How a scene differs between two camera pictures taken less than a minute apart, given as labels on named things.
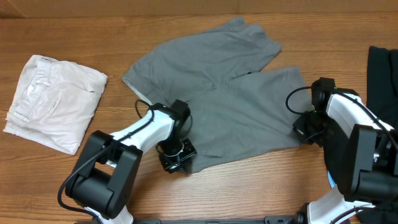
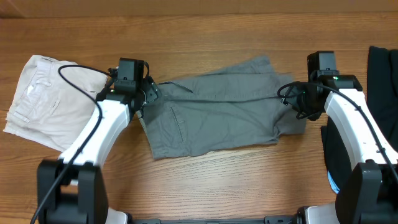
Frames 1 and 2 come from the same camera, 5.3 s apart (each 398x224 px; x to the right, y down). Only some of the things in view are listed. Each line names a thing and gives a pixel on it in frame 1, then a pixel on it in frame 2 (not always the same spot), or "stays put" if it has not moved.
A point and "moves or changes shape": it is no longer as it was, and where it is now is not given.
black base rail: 270,219 stays put
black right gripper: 301,130 to 295,89
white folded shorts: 54,102 stays put
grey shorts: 238,111 moves or changes shape
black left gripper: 178,163 to 150,88
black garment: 382,93 stays put
